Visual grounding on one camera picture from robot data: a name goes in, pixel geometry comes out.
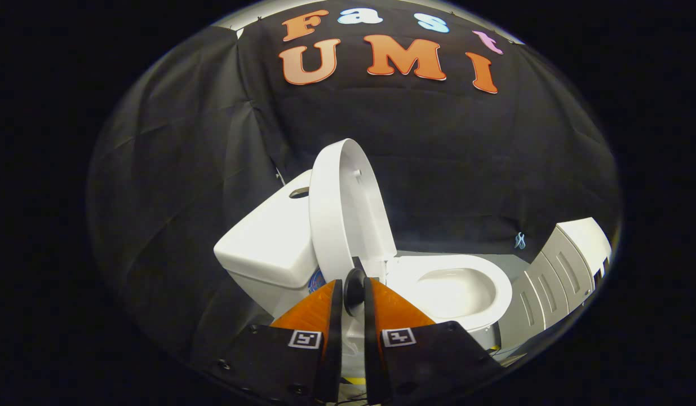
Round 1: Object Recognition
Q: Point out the white toilet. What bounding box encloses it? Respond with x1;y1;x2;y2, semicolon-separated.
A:
214;169;513;351

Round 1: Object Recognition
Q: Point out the white toilet seat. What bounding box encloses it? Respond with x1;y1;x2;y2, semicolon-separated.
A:
388;255;513;332

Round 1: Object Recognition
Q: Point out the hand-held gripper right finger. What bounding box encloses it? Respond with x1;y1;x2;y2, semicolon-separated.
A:
363;277;503;405

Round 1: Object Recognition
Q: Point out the black backdrop cloth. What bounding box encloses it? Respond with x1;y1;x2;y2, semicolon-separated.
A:
87;3;622;364

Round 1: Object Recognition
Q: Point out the grey drawer cabinet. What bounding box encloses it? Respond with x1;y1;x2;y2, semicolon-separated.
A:
497;217;613;351

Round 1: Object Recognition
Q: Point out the white toilet lid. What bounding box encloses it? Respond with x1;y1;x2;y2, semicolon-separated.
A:
308;139;398;284

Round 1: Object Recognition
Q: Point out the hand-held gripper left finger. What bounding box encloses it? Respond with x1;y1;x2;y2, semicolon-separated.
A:
215;279;344;404

